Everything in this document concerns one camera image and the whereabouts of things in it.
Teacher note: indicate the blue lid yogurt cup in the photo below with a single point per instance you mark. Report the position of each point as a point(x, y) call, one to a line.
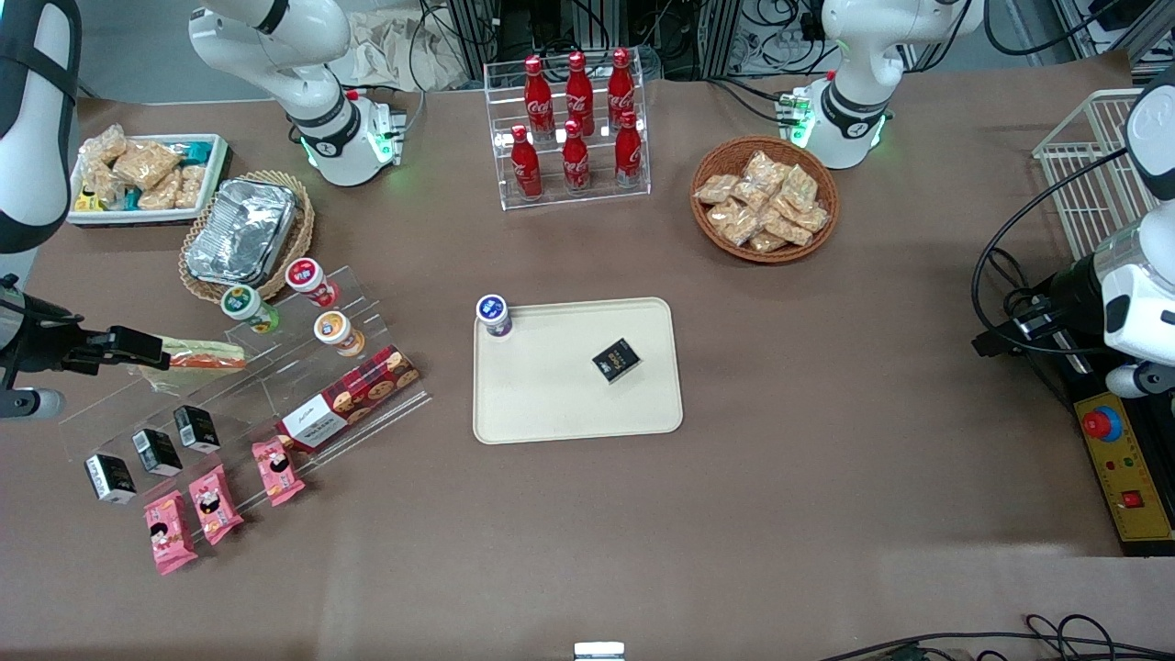
point(494, 314)

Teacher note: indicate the oval wicker basket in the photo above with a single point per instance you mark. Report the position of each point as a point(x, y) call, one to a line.
point(303, 225)

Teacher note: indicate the red plaid cookie box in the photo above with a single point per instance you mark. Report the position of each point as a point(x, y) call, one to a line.
point(353, 397)

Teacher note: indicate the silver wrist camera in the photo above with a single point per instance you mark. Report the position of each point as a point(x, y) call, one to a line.
point(32, 403)
point(1138, 379)

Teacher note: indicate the beige plastic tray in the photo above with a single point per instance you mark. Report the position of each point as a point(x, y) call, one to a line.
point(569, 386)

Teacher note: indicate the green lid cup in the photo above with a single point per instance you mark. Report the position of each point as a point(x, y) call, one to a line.
point(240, 301)

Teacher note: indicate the clear bag puffed snack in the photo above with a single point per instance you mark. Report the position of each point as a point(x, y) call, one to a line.
point(162, 194)
point(103, 145)
point(192, 187)
point(145, 163)
point(103, 186)

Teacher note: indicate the crumpled beige paper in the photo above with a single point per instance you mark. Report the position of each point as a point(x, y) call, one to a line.
point(395, 50)

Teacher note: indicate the white rectangular snack tray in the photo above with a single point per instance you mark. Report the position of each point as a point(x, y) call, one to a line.
point(213, 174)

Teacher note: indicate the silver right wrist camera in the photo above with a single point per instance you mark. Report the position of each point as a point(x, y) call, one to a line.
point(32, 403)

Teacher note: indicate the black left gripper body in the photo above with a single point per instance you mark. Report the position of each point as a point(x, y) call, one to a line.
point(1070, 292)

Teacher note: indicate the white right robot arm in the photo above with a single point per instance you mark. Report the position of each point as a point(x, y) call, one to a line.
point(312, 55)

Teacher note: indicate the red lid cup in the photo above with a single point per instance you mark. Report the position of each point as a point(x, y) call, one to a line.
point(306, 275)

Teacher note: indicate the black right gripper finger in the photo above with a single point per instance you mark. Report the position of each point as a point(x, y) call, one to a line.
point(154, 362)
point(136, 341)

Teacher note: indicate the silver foil container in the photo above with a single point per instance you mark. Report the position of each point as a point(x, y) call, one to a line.
point(240, 231)

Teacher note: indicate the round brown wicker basket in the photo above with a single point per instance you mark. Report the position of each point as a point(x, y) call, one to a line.
point(711, 234)

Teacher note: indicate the yellow emergency stop box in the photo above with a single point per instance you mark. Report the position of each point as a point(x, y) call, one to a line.
point(1124, 477)

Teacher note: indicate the teal snack packet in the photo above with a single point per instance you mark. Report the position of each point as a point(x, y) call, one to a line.
point(195, 150)

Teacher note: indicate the small black white box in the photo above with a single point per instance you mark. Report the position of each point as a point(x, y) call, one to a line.
point(156, 452)
point(110, 477)
point(196, 429)

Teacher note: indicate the clear bag brown snack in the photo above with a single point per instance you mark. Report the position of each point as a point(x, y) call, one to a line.
point(751, 196)
point(715, 189)
point(788, 229)
point(767, 242)
point(764, 169)
point(811, 218)
point(734, 224)
point(800, 186)

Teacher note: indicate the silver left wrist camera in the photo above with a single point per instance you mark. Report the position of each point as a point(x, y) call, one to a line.
point(1138, 379)

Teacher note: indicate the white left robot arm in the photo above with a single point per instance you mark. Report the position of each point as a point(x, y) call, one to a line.
point(854, 64)

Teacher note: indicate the small black box gold print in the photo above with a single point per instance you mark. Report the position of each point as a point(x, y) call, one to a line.
point(617, 360)

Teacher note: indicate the clear acrylic stepped stand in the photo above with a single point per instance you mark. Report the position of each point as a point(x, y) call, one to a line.
point(229, 404)

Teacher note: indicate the plastic sandwich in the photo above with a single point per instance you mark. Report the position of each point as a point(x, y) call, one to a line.
point(207, 354)

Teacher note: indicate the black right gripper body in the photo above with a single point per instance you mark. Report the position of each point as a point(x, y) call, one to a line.
point(35, 341)

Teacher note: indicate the red cola bottle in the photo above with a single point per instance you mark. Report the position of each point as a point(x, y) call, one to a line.
point(628, 151)
point(621, 87)
point(525, 168)
point(537, 96)
point(578, 90)
point(575, 161)

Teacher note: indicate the small yellow snack box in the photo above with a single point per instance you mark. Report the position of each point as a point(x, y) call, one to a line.
point(88, 202)

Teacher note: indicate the pink snack packet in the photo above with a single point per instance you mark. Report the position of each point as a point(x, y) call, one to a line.
point(278, 471)
point(216, 504)
point(170, 532)

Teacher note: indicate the clear acrylic bottle rack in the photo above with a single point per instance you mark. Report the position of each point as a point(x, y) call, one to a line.
point(514, 197)

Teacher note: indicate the orange lid cup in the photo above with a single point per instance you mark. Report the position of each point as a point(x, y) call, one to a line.
point(333, 328)

